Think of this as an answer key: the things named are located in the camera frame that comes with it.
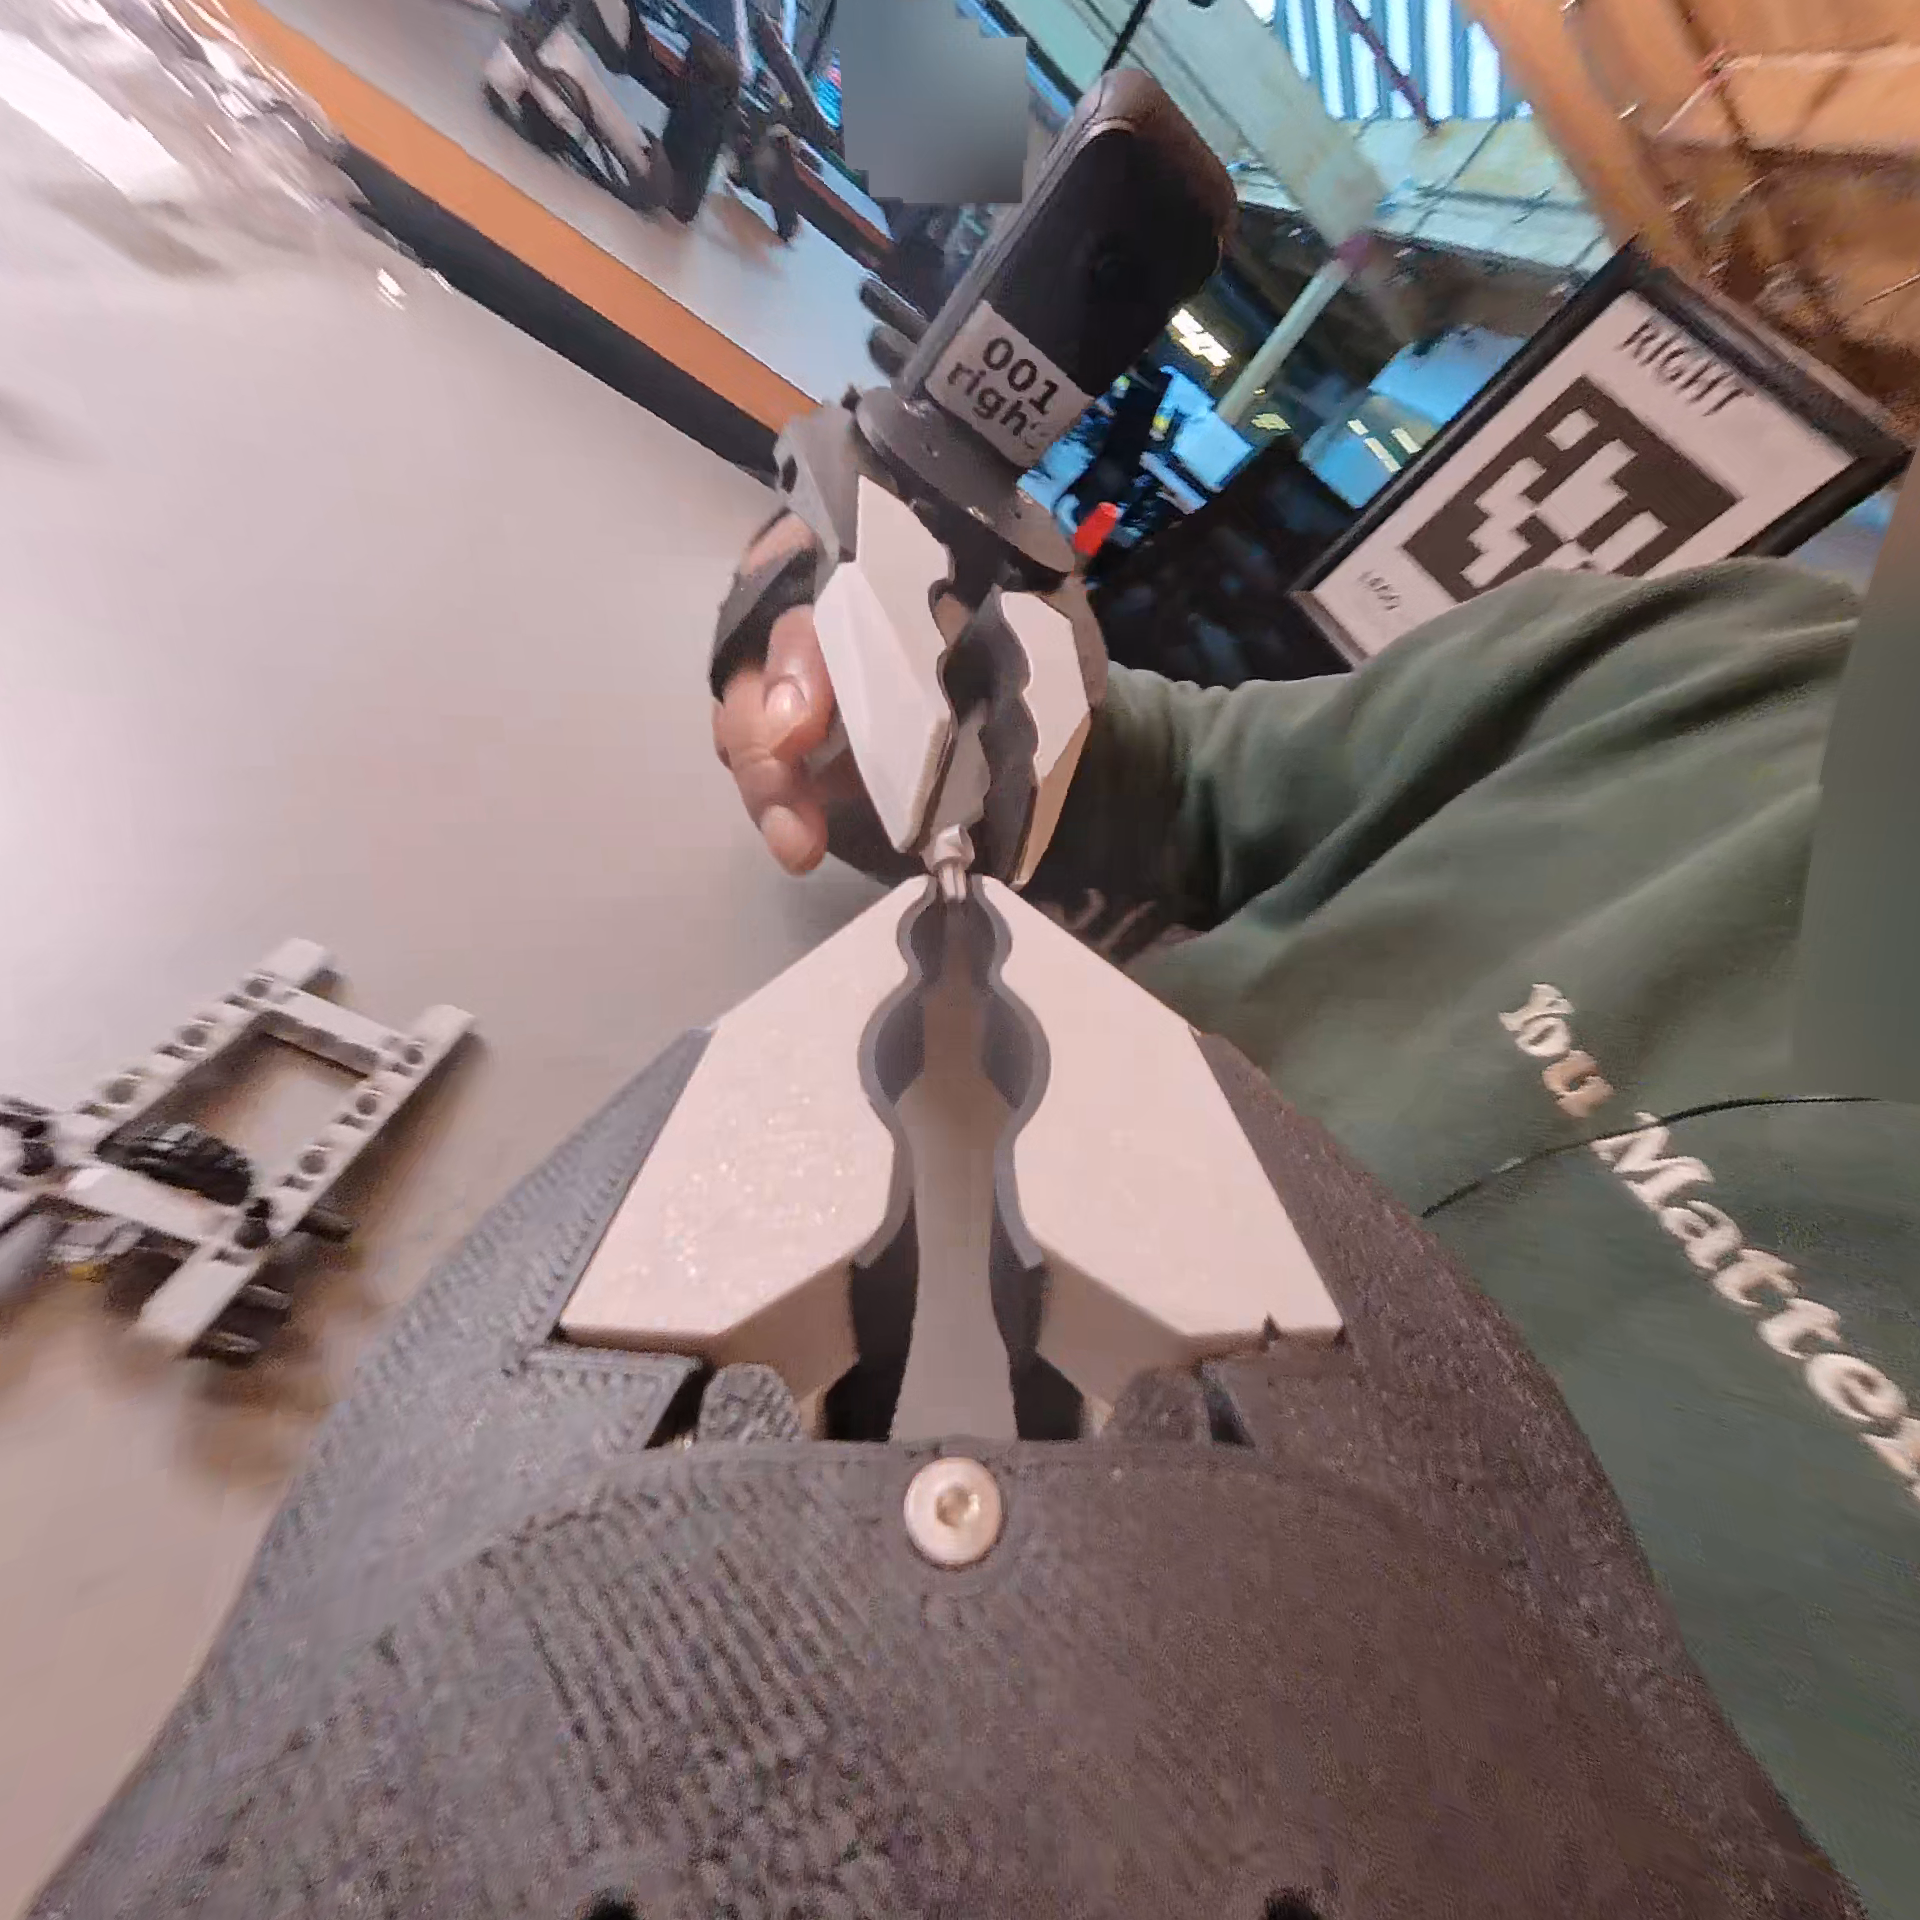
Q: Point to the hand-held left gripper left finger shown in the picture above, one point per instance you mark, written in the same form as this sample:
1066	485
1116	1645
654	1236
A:
722	1184

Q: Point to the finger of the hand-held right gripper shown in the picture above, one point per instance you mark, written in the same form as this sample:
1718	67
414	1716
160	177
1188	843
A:
1059	705
885	674

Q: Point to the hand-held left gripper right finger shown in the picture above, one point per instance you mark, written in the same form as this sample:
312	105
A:
1186	1184

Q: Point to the grey lego frame assembly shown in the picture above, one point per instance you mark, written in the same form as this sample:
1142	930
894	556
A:
348	1117

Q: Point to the person's right hand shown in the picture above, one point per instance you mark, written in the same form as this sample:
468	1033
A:
773	734

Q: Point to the dark background equipment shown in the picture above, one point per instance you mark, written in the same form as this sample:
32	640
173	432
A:
692	118

